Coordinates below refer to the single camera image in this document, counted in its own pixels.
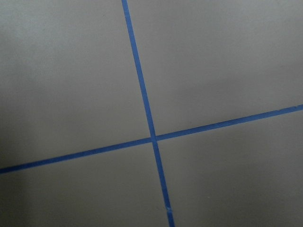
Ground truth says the crossing blue tape strip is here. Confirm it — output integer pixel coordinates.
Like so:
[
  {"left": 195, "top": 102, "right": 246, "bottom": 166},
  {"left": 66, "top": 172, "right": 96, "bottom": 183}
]
[{"left": 0, "top": 105, "right": 303, "bottom": 174}]

